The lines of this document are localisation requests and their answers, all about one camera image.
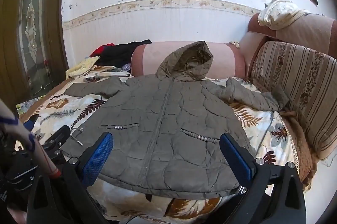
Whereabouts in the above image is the black garment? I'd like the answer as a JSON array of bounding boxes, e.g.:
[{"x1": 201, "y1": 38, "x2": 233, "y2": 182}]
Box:
[{"x1": 95, "y1": 40, "x2": 153, "y2": 68}]

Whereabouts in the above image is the red garment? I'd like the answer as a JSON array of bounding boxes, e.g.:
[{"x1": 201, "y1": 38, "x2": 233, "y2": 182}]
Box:
[{"x1": 90, "y1": 43, "x2": 116, "y2": 57}]

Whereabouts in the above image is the leaf print blanket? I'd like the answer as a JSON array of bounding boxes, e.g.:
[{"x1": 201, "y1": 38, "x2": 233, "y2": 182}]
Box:
[{"x1": 22, "y1": 66, "x2": 303, "y2": 224}]

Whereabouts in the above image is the pink sofa armrest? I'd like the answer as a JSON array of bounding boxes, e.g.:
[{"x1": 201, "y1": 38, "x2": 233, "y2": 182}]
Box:
[{"x1": 131, "y1": 41, "x2": 246, "y2": 80}]

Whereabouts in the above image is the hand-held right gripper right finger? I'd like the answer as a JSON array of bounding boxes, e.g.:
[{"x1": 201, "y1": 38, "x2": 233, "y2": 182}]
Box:
[{"x1": 220, "y1": 133, "x2": 307, "y2": 224}]

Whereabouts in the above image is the striped sofa back cushion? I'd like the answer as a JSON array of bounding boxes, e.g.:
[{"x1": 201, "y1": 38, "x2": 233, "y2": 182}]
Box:
[{"x1": 249, "y1": 41, "x2": 337, "y2": 161}]

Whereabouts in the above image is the brown quilted seat cover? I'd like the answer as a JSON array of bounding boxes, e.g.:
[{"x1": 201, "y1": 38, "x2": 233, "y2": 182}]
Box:
[{"x1": 274, "y1": 108, "x2": 316, "y2": 190}]

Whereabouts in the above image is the yellow cloth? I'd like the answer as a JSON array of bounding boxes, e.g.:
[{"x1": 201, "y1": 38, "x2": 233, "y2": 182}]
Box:
[{"x1": 65, "y1": 56, "x2": 101, "y2": 80}]

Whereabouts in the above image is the wooden door with glass panel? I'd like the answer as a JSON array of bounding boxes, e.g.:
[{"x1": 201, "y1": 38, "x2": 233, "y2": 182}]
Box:
[{"x1": 0, "y1": 0, "x2": 69, "y2": 119}]

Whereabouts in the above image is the olive quilted hooded jacket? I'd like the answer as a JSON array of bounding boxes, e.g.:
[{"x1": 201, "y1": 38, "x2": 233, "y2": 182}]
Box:
[{"x1": 63, "y1": 41, "x2": 290, "y2": 199}]

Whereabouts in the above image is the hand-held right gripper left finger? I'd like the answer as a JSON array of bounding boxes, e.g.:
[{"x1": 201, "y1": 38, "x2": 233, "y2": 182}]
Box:
[{"x1": 26, "y1": 131, "x2": 114, "y2": 224}]

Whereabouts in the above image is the cream cloth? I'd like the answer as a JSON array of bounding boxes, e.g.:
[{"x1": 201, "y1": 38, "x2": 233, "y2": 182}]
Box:
[{"x1": 257, "y1": 0, "x2": 312, "y2": 31}]

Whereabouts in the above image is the pink brown sofa backrest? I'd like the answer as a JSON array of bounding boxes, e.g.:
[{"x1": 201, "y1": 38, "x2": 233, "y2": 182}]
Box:
[{"x1": 247, "y1": 12, "x2": 337, "y2": 59}]

